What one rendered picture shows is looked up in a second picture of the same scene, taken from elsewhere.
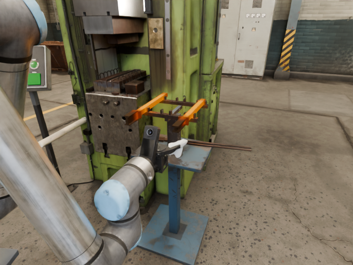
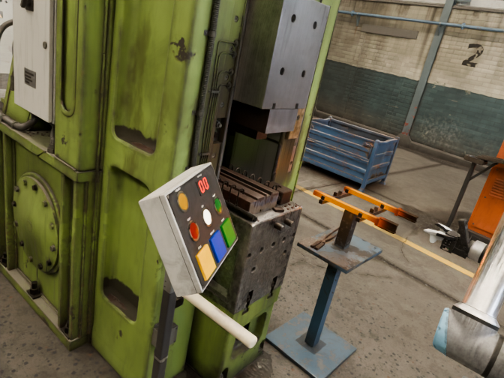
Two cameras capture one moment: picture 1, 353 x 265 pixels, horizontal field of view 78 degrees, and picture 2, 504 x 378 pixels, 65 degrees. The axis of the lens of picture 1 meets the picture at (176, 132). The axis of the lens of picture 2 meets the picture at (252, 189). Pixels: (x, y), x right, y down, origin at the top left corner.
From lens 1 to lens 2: 2.23 m
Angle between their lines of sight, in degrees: 66
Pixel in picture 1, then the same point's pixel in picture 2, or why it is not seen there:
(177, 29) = (307, 114)
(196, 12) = not seen: hidden behind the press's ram
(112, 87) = (269, 202)
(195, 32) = not seen: hidden behind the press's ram
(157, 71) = (283, 165)
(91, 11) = (282, 103)
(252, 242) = (339, 303)
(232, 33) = not seen: outside the picture
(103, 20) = (289, 115)
